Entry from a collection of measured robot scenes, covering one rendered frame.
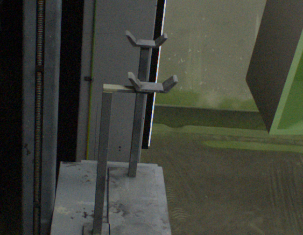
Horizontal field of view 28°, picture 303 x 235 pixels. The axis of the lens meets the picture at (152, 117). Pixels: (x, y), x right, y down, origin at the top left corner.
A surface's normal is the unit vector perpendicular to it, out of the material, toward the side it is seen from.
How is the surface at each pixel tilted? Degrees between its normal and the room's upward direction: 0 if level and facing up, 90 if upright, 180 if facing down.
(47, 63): 90
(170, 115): 90
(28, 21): 90
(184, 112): 91
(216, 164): 0
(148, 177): 0
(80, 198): 0
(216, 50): 57
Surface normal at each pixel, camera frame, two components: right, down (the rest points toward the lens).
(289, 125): 0.12, -0.77
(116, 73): 0.06, 0.46
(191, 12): 0.11, -0.10
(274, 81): -0.98, -0.01
